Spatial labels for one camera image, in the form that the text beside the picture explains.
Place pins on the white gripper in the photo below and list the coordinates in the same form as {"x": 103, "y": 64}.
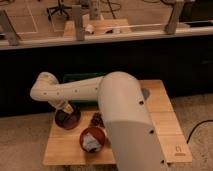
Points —
{"x": 67, "y": 108}

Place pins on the purple bowl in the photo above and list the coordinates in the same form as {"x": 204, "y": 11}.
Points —
{"x": 68, "y": 121}

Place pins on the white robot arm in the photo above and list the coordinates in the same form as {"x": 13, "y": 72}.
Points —
{"x": 134, "y": 141}

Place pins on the red-brown bowl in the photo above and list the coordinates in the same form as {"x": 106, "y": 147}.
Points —
{"x": 96, "y": 133}

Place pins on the green box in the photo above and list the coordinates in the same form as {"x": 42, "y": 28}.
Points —
{"x": 81, "y": 76}

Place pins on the dark grape bunch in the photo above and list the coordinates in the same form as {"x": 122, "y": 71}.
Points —
{"x": 97, "y": 120}

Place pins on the white crumpled cloth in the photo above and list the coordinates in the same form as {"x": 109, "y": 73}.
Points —
{"x": 90, "y": 143}

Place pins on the black office chair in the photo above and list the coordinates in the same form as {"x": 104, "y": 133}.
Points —
{"x": 60, "y": 7}

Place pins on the grey middle post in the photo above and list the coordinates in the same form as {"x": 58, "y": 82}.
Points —
{"x": 78, "y": 22}

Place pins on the grey post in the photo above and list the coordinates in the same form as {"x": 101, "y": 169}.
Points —
{"x": 8, "y": 29}
{"x": 78, "y": 22}
{"x": 177, "y": 6}

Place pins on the grey left post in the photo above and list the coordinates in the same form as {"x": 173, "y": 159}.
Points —
{"x": 8, "y": 29}

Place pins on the grey right post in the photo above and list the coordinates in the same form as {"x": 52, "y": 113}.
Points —
{"x": 177, "y": 6}

